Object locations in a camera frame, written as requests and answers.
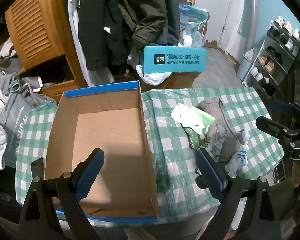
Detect white blue striped sock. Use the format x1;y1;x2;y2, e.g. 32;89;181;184
225;150;248;173

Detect green sparkly knit cloth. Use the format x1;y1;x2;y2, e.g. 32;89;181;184
184;127;207;150

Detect long grey knit sock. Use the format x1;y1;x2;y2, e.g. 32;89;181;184
198;97;241;162

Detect white green plastic pouch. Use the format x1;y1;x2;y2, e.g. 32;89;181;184
171;103;215;135

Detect person right hand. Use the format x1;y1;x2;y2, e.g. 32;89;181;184
291;163;300;188

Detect open cardboard shoe box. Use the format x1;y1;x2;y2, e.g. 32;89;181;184
44;81;159;224

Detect green checkered tablecloth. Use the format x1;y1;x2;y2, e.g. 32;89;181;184
14;87;283;224

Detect grey shoe rack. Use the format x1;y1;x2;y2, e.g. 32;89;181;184
237;16;300;100

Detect grey tote bag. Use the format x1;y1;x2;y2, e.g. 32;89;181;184
0;91;34;168

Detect brown cardboard box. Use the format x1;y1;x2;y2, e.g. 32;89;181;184
140;72;202;92

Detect white plastic bag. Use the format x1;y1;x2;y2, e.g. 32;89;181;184
135;64;172;86

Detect blue plastic bag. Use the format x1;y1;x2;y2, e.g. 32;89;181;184
179;4;209;48

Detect teal shoe box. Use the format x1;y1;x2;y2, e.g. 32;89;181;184
140;46;206;74

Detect pile of grey clothes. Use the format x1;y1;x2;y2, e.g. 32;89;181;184
0;38;57;107

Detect wooden louvered wardrobe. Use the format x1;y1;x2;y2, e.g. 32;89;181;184
0;0;87;101

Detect hanging dark jackets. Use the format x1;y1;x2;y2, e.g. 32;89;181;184
67;0;180;87

